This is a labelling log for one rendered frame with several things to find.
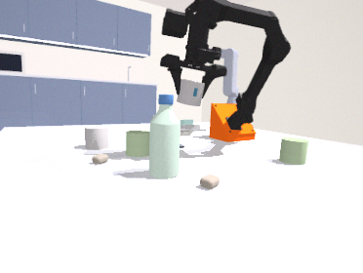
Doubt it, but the small beige pebble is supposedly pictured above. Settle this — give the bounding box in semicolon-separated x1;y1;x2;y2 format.
200;175;220;189
92;154;108;165

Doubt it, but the white cylinder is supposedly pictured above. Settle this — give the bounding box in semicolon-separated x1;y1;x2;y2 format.
85;126;108;150

